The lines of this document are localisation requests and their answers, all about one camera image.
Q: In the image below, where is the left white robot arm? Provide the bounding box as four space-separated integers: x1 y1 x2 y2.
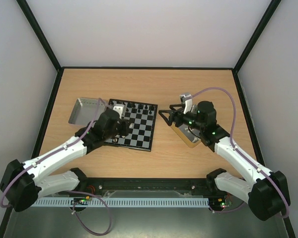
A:
0 109 130 212

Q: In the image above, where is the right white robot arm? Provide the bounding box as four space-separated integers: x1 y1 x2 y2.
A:
158 101 291 221

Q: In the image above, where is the gold metal tin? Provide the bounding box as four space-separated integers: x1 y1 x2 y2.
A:
171 124 201 148

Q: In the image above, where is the black and grey chessboard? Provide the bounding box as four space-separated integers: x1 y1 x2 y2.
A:
104 99 157 152

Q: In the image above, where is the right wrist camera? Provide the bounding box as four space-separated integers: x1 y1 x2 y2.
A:
179 92 193 114

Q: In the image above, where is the black aluminium frame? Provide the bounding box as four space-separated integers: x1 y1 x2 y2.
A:
0 0 298 238

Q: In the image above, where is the light blue cable duct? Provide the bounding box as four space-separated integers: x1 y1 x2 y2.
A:
32 197 209 208

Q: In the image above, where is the metal base plate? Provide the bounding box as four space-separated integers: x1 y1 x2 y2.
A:
4 206 288 238

